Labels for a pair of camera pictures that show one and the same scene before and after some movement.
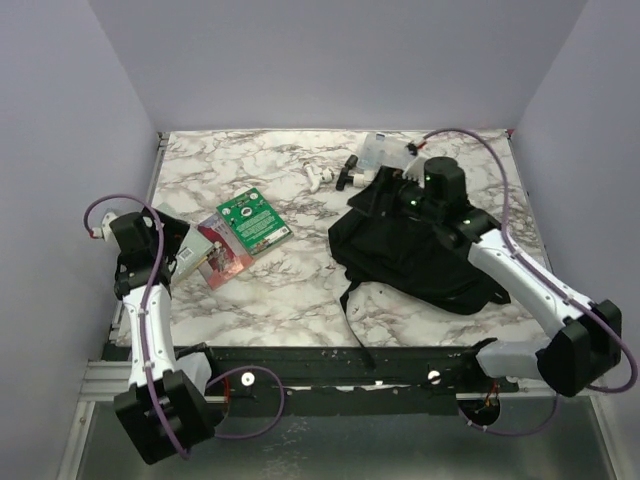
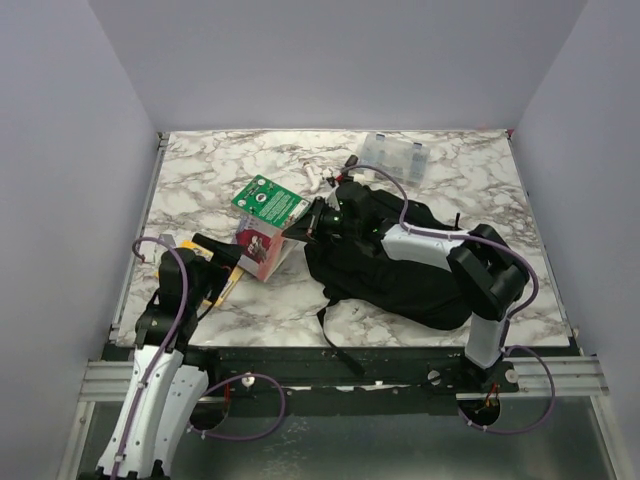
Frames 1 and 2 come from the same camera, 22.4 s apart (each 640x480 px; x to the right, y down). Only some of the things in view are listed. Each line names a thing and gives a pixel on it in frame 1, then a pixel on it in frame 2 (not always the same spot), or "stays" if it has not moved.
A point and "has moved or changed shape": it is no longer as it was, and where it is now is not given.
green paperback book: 255,220 -> 270,202
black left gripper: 173,232 -> 222,269
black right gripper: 367,198 -> 306,226
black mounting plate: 346,380 stays
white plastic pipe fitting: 325,176 stays
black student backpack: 388,250 has moved or changed shape
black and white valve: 358,180 stays
